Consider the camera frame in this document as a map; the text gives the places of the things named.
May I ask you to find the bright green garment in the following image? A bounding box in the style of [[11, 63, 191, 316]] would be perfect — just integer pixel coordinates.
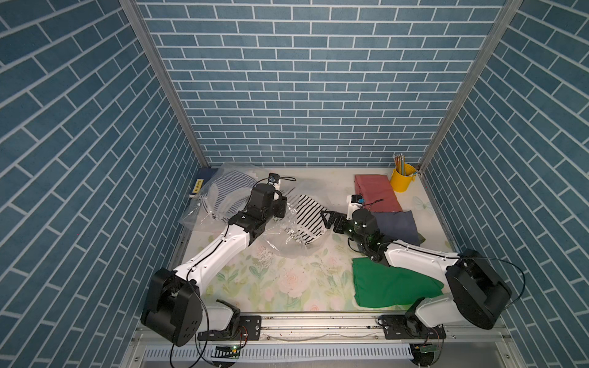
[[352, 258, 444, 308]]

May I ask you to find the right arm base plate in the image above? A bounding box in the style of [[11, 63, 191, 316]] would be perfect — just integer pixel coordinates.
[[377, 314, 446, 340]]

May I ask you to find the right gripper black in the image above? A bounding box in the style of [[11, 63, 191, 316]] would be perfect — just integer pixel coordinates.
[[322, 209, 368, 250]]

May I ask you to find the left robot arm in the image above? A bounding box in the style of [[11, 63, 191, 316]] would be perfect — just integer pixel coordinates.
[[141, 173, 287, 347]]

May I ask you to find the clear vacuum bag with valve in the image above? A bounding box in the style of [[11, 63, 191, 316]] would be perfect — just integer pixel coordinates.
[[257, 176, 348, 259]]

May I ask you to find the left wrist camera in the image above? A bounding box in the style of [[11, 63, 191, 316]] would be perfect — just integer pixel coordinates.
[[267, 173, 281, 190]]

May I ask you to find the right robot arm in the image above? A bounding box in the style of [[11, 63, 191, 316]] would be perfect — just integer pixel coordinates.
[[320, 209, 512, 337]]

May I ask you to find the yellow pencil cup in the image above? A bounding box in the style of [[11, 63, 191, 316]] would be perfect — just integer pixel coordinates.
[[390, 163, 417, 193]]

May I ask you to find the aluminium rail frame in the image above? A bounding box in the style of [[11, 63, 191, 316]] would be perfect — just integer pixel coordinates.
[[121, 311, 525, 367]]

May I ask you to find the grey blue garment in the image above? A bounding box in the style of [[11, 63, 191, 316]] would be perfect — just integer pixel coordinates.
[[374, 211, 418, 246]]

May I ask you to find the dark blue book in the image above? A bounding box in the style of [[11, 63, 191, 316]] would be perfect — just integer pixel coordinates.
[[189, 168, 219, 199]]

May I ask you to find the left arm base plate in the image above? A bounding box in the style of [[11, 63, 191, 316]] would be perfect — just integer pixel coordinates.
[[198, 314, 262, 342]]

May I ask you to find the clear bag with striped clothes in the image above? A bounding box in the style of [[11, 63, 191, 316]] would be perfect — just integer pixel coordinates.
[[179, 163, 268, 230]]

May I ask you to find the red garment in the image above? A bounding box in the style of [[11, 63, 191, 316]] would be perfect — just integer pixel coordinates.
[[354, 174, 403, 213]]

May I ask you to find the coloured pencils bundle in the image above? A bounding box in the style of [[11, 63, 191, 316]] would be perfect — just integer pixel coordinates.
[[394, 153, 406, 176]]

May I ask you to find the striped black white garment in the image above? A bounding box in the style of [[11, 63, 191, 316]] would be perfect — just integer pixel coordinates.
[[282, 195, 327, 245]]

